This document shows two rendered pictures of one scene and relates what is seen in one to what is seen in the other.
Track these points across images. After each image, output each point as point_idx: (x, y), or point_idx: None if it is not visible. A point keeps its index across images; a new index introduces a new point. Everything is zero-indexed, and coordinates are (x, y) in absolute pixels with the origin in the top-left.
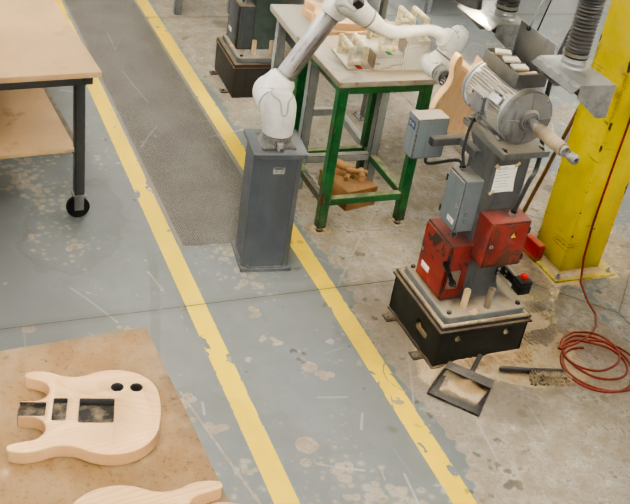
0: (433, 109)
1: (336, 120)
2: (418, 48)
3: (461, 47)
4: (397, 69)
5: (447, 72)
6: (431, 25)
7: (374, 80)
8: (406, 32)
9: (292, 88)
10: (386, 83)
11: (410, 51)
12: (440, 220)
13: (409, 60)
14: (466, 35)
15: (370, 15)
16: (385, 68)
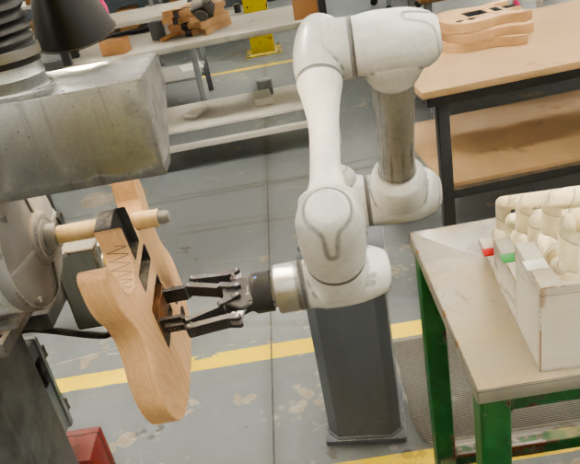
0: (95, 239)
1: (420, 308)
2: (527, 287)
3: (300, 248)
4: (512, 311)
5: (259, 272)
6: (319, 150)
7: (435, 274)
8: (309, 140)
9: (378, 191)
10: (434, 296)
11: (520, 282)
12: (86, 442)
13: (521, 307)
14: (299, 218)
15: (295, 68)
16: (503, 288)
